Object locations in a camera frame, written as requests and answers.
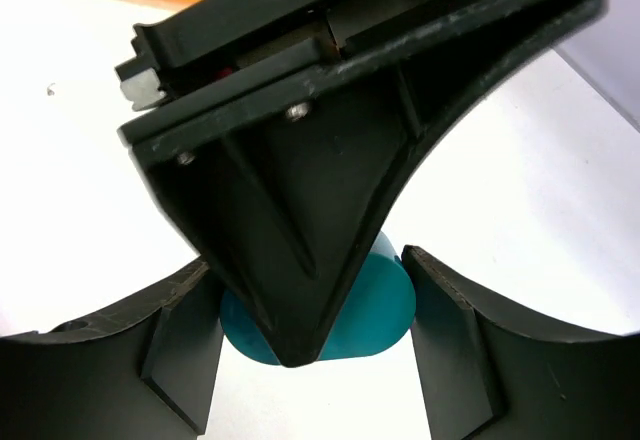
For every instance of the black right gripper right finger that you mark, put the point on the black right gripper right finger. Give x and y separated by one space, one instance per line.
491 368

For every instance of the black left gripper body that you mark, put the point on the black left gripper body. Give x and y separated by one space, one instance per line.
216 51

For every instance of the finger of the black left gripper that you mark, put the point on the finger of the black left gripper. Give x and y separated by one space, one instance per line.
284 190

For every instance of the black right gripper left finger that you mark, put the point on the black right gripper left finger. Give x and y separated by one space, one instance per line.
141 368

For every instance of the cyan rounded lego piece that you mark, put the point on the cyan rounded lego piece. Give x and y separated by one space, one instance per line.
377 313

